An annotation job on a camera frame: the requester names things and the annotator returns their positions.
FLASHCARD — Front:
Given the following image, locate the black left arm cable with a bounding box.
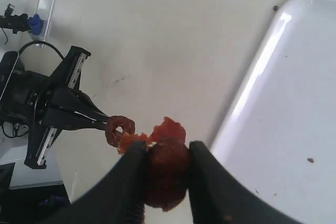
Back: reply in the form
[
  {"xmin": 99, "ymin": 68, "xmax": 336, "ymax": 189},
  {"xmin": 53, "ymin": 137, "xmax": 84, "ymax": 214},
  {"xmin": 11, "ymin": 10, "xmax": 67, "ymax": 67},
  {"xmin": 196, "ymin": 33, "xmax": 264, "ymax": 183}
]
[{"xmin": 1, "ymin": 40, "xmax": 65, "ymax": 138}]

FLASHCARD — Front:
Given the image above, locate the blue object on stand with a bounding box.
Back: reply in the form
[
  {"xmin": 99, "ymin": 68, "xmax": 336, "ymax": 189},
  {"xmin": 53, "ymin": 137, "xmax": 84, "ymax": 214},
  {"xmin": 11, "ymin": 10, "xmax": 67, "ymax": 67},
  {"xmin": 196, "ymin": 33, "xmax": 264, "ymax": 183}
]
[{"xmin": 27, "ymin": 14, "xmax": 43, "ymax": 35}]

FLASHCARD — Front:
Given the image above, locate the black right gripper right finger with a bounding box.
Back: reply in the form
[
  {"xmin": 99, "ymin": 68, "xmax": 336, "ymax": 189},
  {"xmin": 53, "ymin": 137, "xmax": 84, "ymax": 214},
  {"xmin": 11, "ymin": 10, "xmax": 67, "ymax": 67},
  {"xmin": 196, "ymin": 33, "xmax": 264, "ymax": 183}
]
[{"xmin": 188, "ymin": 141, "xmax": 297, "ymax": 224}]

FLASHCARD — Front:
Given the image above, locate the white plastic tray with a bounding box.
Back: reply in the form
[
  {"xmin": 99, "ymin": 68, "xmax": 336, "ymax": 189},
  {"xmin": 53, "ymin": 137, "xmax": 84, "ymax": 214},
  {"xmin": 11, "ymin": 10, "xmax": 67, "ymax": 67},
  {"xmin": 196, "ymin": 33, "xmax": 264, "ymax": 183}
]
[{"xmin": 211, "ymin": 0, "xmax": 335, "ymax": 223}]

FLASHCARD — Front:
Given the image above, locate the clear acrylic stand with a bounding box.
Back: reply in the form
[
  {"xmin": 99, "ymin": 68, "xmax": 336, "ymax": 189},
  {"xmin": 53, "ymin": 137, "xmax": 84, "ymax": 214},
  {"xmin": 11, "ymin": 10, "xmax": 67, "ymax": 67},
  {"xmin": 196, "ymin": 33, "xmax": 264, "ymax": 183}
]
[{"xmin": 30, "ymin": 0, "xmax": 55, "ymax": 41}]

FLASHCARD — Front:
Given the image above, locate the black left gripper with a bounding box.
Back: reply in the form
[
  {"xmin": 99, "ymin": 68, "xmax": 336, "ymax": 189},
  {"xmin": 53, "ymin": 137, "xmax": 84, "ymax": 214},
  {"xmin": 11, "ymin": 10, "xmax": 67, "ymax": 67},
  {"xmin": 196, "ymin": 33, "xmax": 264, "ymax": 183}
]
[{"xmin": 1, "ymin": 46, "xmax": 108, "ymax": 169}]

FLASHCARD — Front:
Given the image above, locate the black device background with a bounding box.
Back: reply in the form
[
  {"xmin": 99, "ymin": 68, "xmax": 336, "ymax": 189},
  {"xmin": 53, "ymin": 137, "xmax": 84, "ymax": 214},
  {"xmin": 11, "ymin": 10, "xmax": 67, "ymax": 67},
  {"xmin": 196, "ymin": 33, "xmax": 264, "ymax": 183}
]
[{"xmin": 1, "ymin": 3, "xmax": 30, "ymax": 44}]

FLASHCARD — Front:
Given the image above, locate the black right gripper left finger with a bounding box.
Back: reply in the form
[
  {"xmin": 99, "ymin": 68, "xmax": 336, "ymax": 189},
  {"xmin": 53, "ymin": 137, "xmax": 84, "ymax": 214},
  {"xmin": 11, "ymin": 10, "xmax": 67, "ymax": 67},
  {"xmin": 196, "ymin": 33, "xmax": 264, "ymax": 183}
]
[{"xmin": 49, "ymin": 142, "xmax": 146, "ymax": 223}]

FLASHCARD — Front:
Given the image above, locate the brown meatball piece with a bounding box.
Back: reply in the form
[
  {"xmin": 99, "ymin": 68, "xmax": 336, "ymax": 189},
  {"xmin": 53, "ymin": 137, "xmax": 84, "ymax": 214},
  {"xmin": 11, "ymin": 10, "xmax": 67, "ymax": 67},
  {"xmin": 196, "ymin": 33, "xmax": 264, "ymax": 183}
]
[{"xmin": 105, "ymin": 115, "xmax": 135, "ymax": 147}]

